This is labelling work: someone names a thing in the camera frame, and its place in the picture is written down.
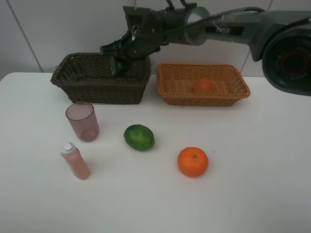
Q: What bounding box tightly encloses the orange wicker basket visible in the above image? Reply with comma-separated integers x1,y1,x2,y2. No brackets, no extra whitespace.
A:
156,63,251,106

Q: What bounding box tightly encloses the green lime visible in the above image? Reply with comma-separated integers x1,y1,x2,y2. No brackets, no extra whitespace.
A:
123,124,155,151

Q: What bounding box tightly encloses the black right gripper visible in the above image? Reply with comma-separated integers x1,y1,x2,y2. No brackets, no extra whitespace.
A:
100,23,161,78

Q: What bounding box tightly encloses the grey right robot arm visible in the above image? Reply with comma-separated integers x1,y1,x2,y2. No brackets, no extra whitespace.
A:
100,1,311,96

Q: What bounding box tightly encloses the orange mandarin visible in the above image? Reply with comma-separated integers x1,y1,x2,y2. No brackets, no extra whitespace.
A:
177,147,209,178

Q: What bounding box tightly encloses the dark brown wicker basket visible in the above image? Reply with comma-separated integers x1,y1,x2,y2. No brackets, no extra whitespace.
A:
51,52,151,105

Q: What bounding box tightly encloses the round brown bread bun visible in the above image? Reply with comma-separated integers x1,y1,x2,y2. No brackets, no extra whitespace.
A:
193,78,214,94

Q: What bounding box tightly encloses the pink bottle white cap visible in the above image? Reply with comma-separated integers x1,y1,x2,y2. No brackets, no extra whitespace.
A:
61,142,90,180

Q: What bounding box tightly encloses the translucent pink cup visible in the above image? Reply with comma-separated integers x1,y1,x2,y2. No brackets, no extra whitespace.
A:
65,102,99,142

